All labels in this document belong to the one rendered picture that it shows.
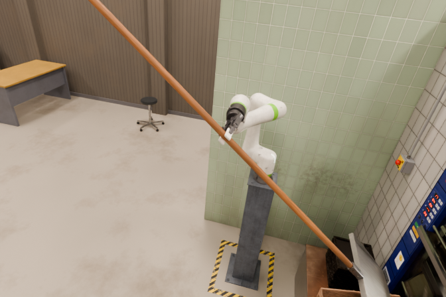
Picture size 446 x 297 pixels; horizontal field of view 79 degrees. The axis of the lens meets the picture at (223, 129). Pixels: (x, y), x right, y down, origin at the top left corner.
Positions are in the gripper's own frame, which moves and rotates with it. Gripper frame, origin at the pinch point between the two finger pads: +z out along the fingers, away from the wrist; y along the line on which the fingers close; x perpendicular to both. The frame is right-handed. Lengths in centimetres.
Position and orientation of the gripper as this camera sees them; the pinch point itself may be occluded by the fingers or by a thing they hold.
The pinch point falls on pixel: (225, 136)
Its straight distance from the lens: 115.6
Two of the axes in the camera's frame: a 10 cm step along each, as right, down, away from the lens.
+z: -2.3, 4.8, -8.5
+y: -6.9, 5.3, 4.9
